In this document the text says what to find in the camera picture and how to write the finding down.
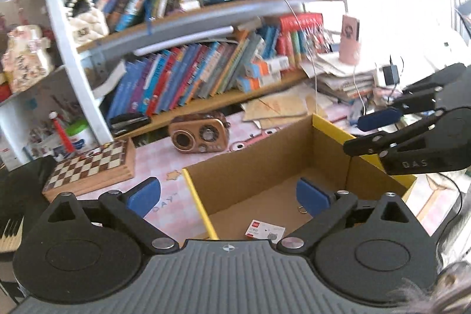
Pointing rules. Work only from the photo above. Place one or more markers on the white and wooden bookshelf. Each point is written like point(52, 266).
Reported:
point(59, 23)

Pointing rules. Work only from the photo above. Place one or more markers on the pink checkered desktop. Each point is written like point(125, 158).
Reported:
point(162, 159)

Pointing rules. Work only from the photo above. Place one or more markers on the white jar with green lid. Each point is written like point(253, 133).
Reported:
point(81, 135)

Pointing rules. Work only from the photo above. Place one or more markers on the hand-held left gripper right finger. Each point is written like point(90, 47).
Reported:
point(312, 196)

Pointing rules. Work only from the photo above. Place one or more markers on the brown paper sheets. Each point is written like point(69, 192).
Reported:
point(279, 104)

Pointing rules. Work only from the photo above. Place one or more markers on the cardboard box with yellow edges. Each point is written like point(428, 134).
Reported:
point(257, 174)

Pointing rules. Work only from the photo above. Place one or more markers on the pink rectangular box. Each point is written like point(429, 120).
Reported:
point(349, 38)

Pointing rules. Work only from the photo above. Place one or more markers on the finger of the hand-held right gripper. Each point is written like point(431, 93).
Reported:
point(368, 147)
point(379, 118)

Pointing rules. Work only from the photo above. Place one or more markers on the white quilted handbag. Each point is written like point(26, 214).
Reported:
point(86, 21)

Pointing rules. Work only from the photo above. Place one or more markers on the person's right forearm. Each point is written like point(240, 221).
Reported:
point(454, 286)

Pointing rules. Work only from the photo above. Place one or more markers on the stack of papers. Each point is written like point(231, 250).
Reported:
point(342, 78)

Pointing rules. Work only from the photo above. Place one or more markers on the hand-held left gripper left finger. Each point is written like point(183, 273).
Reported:
point(145, 194)

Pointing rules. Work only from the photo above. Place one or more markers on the black stapler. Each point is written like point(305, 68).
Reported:
point(128, 123)

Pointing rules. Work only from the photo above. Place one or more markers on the red pen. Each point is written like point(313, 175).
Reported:
point(63, 135)

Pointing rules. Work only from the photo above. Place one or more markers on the wooden chessboard box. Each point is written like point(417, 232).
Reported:
point(92, 167)

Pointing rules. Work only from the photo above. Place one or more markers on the brown retro radio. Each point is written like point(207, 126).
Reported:
point(198, 133)

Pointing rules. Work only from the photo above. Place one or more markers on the small white printed card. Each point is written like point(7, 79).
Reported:
point(265, 228)

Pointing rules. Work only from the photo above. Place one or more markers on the cream floral plush toy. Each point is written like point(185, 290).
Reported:
point(25, 60)

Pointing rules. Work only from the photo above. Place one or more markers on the black power adapter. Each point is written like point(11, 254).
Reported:
point(390, 75)

